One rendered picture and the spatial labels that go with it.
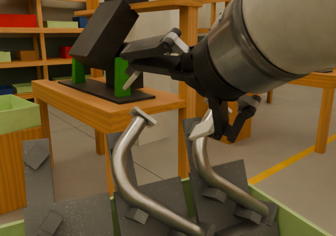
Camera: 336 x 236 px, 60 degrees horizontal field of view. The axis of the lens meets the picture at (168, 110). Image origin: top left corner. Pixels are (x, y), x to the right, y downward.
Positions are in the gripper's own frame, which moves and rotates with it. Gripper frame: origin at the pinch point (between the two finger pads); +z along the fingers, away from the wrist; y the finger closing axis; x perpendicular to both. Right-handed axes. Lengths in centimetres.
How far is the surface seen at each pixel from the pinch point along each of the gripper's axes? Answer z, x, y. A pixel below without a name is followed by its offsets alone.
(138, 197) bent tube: 12.5, 12.0, -7.5
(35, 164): 14.7, 16.9, 10.8
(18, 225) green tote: 28.5, 27.4, 6.7
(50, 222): 15.5, 23.3, 2.9
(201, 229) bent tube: 12.7, 10.3, -21.9
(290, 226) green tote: 10.0, -0.6, -39.3
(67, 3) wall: 521, -308, 198
